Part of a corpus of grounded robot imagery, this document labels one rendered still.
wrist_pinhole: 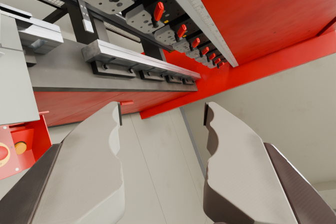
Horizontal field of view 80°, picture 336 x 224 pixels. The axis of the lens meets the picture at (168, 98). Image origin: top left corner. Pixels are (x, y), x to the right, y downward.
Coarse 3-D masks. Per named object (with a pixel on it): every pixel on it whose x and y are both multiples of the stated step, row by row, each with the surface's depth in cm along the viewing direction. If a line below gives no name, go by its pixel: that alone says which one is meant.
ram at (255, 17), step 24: (216, 0) 69; (240, 0) 74; (264, 0) 81; (288, 0) 89; (312, 0) 99; (216, 24) 90; (240, 24) 99; (264, 24) 111; (288, 24) 127; (312, 24) 147; (240, 48) 149; (264, 48) 178
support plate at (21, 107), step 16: (0, 16) 47; (0, 32) 46; (16, 32) 49; (0, 48) 45; (16, 48) 48; (0, 64) 44; (16, 64) 47; (0, 80) 43; (16, 80) 46; (0, 96) 42; (16, 96) 44; (32, 96) 48; (0, 112) 41; (16, 112) 43; (32, 112) 46
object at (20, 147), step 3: (18, 144) 66; (21, 144) 67; (24, 144) 68; (15, 147) 65; (18, 147) 66; (21, 147) 67; (24, 147) 68; (18, 150) 66; (21, 150) 67; (24, 150) 68; (18, 153) 66
